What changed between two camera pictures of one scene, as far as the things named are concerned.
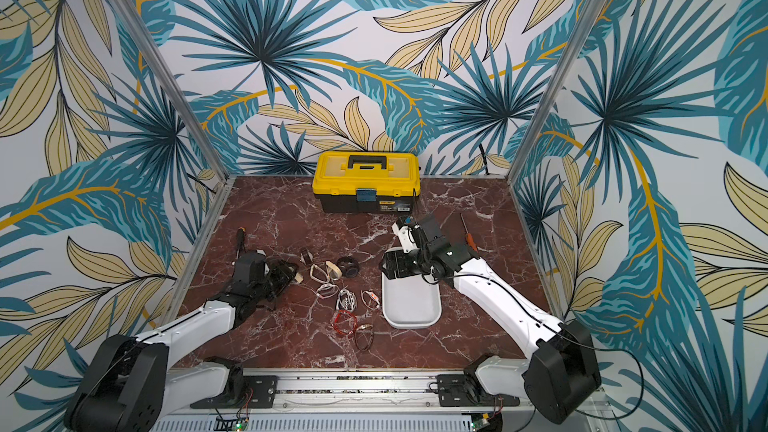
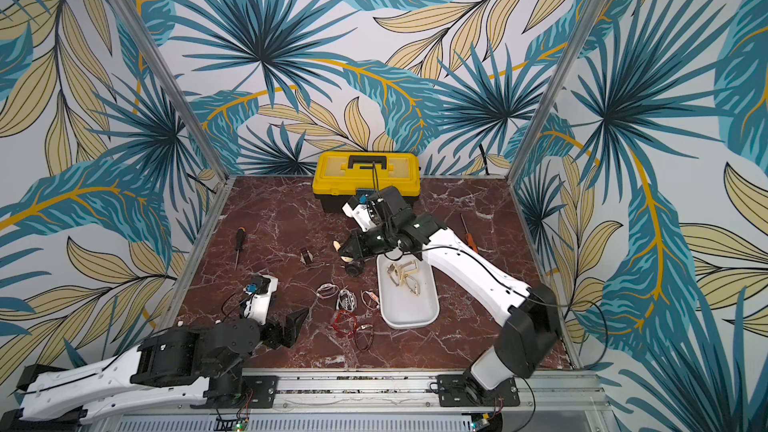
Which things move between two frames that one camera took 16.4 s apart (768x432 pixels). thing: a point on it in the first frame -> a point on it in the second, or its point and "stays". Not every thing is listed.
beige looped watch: (325, 271) -> (337, 246)
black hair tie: (349, 266) stays
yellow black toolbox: (367, 181) stays
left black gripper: (285, 275) -> (292, 331)
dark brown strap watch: (306, 256) stays
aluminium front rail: (361, 401) stays
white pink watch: (327, 290) stays
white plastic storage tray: (409, 302) stays
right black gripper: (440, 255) -> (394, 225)
